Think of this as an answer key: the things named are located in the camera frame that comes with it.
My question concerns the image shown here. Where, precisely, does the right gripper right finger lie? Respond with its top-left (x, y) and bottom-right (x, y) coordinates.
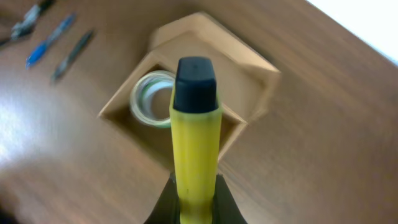
top-left (212, 174), bottom-right (247, 224)

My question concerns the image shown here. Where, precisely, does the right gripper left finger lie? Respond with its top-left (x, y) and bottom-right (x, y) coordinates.
top-left (144, 174), bottom-right (180, 224)

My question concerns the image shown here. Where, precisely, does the yellow highlighter marker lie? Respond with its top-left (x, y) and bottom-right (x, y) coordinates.
top-left (170, 57), bottom-right (222, 224)

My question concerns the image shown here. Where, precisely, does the beige masking tape roll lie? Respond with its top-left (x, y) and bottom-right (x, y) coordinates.
top-left (129, 70), bottom-right (175, 128)

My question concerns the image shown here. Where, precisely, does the black and grey marker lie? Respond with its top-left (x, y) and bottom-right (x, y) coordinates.
top-left (1, 0), bottom-right (55, 47)

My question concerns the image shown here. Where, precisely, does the brown cardboard box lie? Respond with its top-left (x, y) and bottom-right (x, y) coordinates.
top-left (99, 12), bottom-right (280, 170)

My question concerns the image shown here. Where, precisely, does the black pen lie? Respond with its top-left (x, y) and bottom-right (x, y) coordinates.
top-left (50, 29), bottom-right (95, 84)

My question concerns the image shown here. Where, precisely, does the blue ballpoint pen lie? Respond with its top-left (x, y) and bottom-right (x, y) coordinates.
top-left (25, 13), bottom-right (76, 69)

